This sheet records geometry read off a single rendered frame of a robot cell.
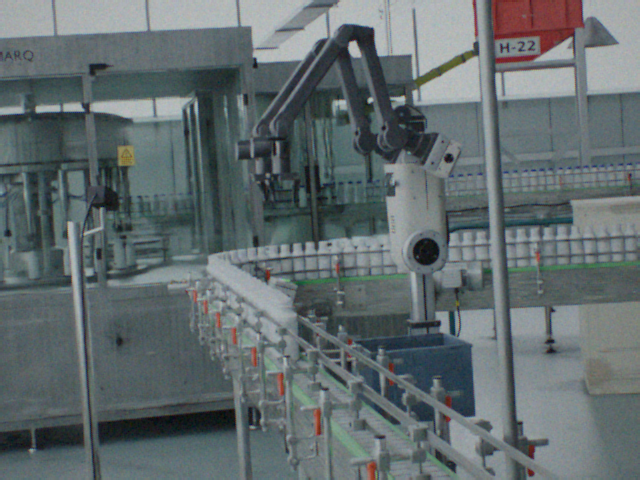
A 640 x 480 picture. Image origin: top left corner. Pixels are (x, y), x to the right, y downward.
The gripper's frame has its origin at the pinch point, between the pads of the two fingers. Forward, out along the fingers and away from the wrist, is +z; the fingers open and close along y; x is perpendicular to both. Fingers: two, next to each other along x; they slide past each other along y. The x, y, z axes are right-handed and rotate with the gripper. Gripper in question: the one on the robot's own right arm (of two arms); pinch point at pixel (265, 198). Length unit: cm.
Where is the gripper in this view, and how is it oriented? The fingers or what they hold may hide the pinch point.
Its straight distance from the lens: 478.3
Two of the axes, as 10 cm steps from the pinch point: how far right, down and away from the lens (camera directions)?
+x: 2.4, 0.5, -9.7
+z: 0.5, 10.0, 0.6
